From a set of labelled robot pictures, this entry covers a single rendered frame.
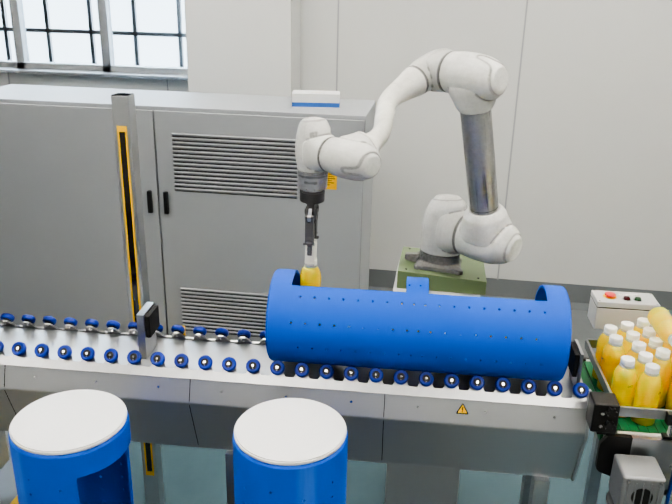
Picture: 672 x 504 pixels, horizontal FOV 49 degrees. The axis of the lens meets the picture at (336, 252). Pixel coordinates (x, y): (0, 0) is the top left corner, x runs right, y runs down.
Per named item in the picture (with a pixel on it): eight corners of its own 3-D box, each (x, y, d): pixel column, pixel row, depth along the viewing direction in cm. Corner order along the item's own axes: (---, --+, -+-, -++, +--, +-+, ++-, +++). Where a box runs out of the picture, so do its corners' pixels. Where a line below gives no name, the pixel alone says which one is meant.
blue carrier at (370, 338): (281, 337, 247) (282, 256, 238) (548, 355, 239) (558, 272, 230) (264, 376, 220) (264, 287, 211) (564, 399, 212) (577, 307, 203)
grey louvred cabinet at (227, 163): (40, 308, 482) (11, 83, 431) (366, 336, 454) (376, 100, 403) (-8, 346, 432) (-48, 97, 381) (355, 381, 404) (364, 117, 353)
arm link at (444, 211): (436, 242, 291) (444, 188, 284) (474, 254, 279) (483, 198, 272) (410, 248, 280) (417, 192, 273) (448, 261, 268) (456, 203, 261)
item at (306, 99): (293, 104, 385) (293, 89, 382) (339, 105, 384) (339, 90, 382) (291, 108, 373) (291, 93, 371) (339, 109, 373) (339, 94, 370)
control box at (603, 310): (587, 316, 254) (591, 288, 250) (646, 320, 252) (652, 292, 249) (593, 329, 245) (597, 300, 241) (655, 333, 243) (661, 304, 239)
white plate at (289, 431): (367, 419, 185) (367, 423, 186) (279, 386, 199) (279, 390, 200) (303, 477, 164) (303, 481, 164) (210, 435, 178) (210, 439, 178)
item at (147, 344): (150, 344, 243) (147, 301, 238) (162, 345, 243) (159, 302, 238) (139, 359, 234) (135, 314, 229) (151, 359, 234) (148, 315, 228)
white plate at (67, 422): (-5, 456, 168) (-4, 460, 169) (120, 446, 173) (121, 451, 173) (23, 392, 194) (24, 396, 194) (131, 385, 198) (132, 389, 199)
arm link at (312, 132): (287, 168, 217) (317, 178, 208) (287, 116, 211) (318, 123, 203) (314, 163, 224) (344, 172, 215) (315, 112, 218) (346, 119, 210)
